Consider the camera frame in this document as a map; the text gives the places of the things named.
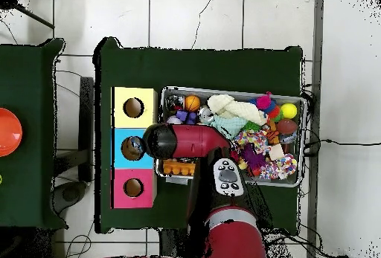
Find orange rubber toy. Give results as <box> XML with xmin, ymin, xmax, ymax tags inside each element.
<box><xmin>161</xmin><ymin>158</ymin><xmax>197</xmax><ymax>178</ymax></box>

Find clear plastic packet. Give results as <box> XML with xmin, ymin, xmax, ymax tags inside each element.
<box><xmin>124</xmin><ymin>138</ymin><xmax>145</xmax><ymax>159</ymax></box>

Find wooden box with three holes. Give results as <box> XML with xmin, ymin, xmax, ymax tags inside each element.
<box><xmin>111</xmin><ymin>86</ymin><xmax>159</xmax><ymax>210</ymax></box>

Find clear mesh bin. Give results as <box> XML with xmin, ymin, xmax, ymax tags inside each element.
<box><xmin>155</xmin><ymin>86</ymin><xmax>308</xmax><ymax>189</ymax></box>

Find silver can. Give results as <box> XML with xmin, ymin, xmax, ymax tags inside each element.
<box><xmin>197</xmin><ymin>106</ymin><xmax>215</xmax><ymax>123</ymax></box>

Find small orange basketball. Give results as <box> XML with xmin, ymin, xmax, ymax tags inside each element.
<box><xmin>184</xmin><ymin>95</ymin><xmax>202</xmax><ymax>113</ymax></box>

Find mint green cloth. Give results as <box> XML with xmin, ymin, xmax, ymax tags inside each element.
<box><xmin>209</xmin><ymin>114</ymin><xmax>248</xmax><ymax>140</ymax></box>

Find cream yellow cloth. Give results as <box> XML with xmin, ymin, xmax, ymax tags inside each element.
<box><xmin>206</xmin><ymin>94</ymin><xmax>267</xmax><ymax>126</ymax></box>

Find polka dot cloth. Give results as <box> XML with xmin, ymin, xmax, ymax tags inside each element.
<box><xmin>231</xmin><ymin>129</ymin><xmax>270</xmax><ymax>157</ymax></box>

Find pink spiky ball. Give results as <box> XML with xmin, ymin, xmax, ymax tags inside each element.
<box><xmin>254</xmin><ymin>92</ymin><xmax>275</xmax><ymax>112</ymax></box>

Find brown toy football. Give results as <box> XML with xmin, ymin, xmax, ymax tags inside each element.
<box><xmin>276</xmin><ymin>119</ymin><xmax>298</xmax><ymax>137</ymax></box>

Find green side table cloth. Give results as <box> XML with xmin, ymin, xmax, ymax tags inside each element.
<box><xmin>0</xmin><ymin>37</ymin><xmax>68</xmax><ymax>231</ymax></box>

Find orange disc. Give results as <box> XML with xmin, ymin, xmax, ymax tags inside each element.
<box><xmin>0</xmin><ymin>107</ymin><xmax>25</xmax><ymax>158</ymax></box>

